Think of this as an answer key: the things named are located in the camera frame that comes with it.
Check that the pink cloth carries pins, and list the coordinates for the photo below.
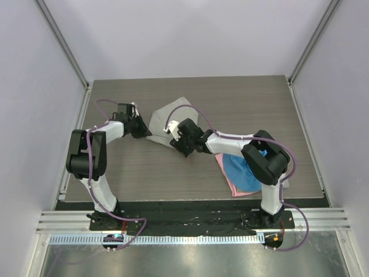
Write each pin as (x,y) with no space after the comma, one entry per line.
(234,191)

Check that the white slotted cable duct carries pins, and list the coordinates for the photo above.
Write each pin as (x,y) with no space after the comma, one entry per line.
(115,239)

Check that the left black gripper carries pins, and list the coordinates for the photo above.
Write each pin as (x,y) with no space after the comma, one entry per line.
(143,131)

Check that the aluminium front rail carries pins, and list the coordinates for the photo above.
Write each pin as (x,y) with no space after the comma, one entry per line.
(319,219)

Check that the grey cloth napkin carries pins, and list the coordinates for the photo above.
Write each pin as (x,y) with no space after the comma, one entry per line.
(159,118)

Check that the left aluminium frame post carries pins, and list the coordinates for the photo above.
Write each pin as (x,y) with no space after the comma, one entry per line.
(55,30)

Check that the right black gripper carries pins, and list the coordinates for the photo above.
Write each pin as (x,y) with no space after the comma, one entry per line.
(177,145)

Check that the blue cloth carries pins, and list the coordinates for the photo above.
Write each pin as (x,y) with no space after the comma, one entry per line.
(239,174)

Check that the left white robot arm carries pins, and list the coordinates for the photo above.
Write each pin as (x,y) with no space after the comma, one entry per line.
(87,161)

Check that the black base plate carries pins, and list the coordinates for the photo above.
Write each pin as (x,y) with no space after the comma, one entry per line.
(190,218)

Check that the aluminium frame post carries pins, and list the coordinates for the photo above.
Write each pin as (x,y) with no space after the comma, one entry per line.
(55,30)
(315,37)

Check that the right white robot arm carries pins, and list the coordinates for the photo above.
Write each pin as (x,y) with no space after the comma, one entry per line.
(267,160)

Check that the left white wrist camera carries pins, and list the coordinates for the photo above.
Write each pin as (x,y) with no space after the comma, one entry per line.
(134,108)

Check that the right aluminium frame post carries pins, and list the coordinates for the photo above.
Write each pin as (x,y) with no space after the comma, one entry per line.
(315,37)

